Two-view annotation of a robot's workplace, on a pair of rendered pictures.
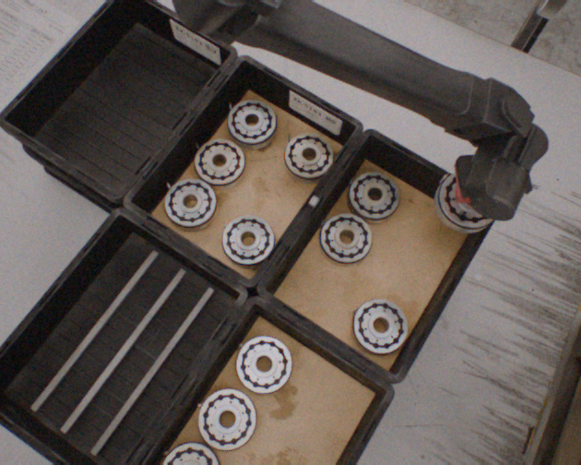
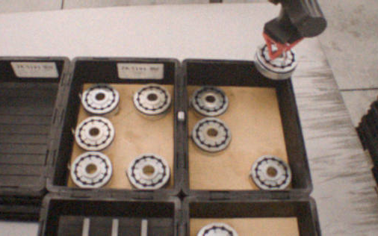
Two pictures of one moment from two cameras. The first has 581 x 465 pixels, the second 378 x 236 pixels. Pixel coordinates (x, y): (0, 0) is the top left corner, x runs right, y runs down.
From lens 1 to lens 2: 32 cm
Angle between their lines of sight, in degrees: 22
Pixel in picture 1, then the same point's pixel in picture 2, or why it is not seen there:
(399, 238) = (241, 119)
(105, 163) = (11, 180)
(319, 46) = not seen: outside the picture
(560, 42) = not seen: hidden behind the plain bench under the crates
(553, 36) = not seen: hidden behind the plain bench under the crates
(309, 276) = (204, 173)
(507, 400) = (354, 181)
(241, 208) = (128, 157)
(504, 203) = (320, 16)
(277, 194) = (146, 135)
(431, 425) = (329, 223)
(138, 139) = (26, 152)
